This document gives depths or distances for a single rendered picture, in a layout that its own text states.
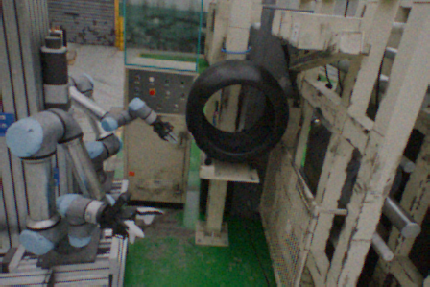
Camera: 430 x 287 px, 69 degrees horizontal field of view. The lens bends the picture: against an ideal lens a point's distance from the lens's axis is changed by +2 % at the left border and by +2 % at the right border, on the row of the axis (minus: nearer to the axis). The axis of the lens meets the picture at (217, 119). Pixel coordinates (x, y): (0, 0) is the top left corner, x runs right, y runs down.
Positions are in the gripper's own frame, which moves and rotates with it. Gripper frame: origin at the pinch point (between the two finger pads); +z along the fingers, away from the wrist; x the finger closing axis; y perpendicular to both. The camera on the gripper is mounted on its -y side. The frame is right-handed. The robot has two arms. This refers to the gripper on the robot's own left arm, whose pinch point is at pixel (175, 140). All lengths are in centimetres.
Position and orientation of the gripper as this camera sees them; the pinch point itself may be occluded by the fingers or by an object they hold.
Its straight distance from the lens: 187.9
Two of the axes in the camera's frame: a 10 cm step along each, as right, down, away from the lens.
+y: 6.1, -0.5, -7.9
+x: 4.8, -7.7, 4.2
